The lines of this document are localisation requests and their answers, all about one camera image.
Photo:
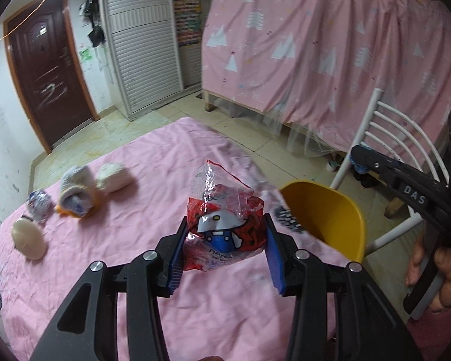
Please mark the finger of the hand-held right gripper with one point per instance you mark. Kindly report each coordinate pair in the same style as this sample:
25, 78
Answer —
360, 168
406, 184

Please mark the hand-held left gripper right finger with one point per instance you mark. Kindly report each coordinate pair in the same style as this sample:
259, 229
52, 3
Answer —
276, 263

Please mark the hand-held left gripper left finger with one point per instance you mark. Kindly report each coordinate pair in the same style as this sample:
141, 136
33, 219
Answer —
176, 263

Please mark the black white printed wrapper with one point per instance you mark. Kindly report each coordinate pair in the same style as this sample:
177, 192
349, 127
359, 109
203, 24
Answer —
285, 214

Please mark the red white plastic bag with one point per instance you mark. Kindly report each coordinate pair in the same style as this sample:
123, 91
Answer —
218, 233

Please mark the yellow bin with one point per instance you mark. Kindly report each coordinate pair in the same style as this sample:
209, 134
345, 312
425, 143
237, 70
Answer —
334, 214

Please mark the white blue printed plastic wrapper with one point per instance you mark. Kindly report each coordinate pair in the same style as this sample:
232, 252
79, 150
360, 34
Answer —
39, 203

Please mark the black shoes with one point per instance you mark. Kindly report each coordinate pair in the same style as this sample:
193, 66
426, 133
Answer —
366, 180

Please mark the small white cup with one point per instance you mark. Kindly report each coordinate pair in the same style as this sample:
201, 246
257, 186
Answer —
330, 165

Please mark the pink bedsheet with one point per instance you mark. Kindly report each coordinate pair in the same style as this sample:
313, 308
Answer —
116, 270

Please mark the white metal chair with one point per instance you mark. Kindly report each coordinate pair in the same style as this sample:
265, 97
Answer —
376, 101

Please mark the white sheer bed skirt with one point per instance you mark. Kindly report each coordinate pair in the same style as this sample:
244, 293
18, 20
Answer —
297, 135

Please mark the white cloth bundle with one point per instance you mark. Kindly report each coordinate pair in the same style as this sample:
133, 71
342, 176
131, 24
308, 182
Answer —
112, 176

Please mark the pink tree print curtain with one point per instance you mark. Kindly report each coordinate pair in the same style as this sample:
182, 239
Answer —
304, 64

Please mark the white yellow knit bundle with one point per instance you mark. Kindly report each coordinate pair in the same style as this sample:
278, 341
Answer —
77, 195

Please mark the beige oval object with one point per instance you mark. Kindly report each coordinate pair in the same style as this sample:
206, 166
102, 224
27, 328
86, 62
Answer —
28, 238

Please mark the white louvred wardrobe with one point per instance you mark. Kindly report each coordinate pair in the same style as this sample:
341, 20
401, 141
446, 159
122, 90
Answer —
142, 45

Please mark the dark brown door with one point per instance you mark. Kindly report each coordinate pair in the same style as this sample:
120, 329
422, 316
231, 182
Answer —
49, 75

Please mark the colourful chart poster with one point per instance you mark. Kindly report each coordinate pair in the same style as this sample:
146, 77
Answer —
188, 20

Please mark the small black hanging bag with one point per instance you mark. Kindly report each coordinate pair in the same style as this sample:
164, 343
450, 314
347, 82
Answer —
96, 37

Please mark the hanging black bags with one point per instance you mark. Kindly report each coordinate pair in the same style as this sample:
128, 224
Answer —
88, 0

